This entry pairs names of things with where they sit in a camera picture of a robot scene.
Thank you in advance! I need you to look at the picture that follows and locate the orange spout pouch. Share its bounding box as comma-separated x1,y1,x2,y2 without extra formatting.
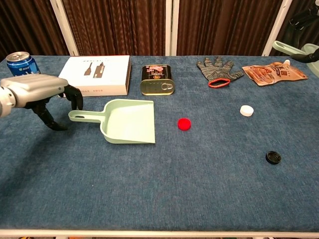
241,59,309,87

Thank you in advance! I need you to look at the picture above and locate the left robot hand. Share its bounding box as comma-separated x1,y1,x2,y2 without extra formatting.
0,74,84,131

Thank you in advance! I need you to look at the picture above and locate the white bottle cap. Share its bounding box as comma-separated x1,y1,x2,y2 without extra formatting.
240,105,255,117

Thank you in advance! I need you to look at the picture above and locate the white flat product box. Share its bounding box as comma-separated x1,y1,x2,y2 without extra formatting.
58,55,132,97

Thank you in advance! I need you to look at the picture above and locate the red bottle cap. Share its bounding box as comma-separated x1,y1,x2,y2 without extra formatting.
177,118,192,131

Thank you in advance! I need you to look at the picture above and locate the black bottle cap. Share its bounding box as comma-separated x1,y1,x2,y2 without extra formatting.
265,150,282,165

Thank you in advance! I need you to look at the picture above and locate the mint green hand broom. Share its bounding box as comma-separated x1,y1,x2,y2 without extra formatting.
272,40,319,72

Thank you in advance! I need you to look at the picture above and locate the blue felt table cover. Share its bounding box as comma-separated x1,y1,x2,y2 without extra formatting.
0,54,319,234

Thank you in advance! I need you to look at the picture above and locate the blue drink can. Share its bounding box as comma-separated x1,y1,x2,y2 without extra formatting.
5,51,41,78

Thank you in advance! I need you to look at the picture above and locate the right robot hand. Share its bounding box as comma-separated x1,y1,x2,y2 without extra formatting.
284,3,319,64

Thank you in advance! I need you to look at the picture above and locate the mint green dustpan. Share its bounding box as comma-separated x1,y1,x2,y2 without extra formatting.
68,99,156,144

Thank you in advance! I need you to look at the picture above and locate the grey knit work glove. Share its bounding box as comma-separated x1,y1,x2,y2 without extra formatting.
196,56,245,89

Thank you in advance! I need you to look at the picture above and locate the black gold food tin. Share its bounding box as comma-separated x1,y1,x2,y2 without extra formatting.
140,64,175,96

